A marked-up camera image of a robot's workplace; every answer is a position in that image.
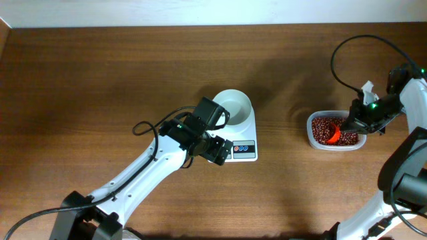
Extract red plastic scoop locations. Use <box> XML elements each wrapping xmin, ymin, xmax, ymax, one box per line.
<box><xmin>326</xmin><ymin>123</ymin><xmax>341</xmax><ymax>144</ymax></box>

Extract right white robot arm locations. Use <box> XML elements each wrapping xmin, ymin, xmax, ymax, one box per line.
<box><xmin>321</xmin><ymin>63</ymin><xmax>426</xmax><ymax>239</ymax></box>

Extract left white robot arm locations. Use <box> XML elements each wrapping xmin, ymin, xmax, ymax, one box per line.
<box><xmin>50</xmin><ymin>97</ymin><xmax>233</xmax><ymax>240</ymax></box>

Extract white digital kitchen scale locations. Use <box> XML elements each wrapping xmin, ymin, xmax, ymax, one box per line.
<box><xmin>208</xmin><ymin>108</ymin><xmax>258</xmax><ymax>163</ymax></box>

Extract white round bowl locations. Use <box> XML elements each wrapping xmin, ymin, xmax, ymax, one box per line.
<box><xmin>213</xmin><ymin>89</ymin><xmax>252</xmax><ymax>126</ymax></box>

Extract clear plastic bean container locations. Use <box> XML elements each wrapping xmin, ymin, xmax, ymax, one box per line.
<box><xmin>306</xmin><ymin>111</ymin><xmax>367</xmax><ymax>151</ymax></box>

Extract red beans in container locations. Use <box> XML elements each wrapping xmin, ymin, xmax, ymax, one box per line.
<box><xmin>312</xmin><ymin>117</ymin><xmax>358</xmax><ymax>146</ymax></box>

